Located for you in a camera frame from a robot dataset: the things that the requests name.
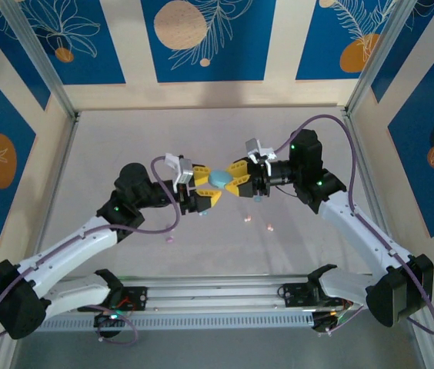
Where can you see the blue earbud charging case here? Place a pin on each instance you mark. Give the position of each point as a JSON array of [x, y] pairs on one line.
[[220, 178]]

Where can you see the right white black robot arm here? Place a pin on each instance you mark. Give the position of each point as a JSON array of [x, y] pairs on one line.
[[349, 238]]

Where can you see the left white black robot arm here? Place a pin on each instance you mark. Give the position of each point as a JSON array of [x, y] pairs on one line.
[[71, 255]]

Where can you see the aluminium frame rail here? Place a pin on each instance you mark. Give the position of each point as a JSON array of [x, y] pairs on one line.
[[371, 180], [58, 180]]

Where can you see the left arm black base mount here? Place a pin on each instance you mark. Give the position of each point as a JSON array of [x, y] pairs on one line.
[[136, 298]]

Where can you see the aluminium frame post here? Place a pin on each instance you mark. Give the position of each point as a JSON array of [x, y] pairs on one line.
[[378, 57], [44, 65]]

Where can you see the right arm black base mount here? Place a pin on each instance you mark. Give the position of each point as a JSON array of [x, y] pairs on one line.
[[298, 296]]

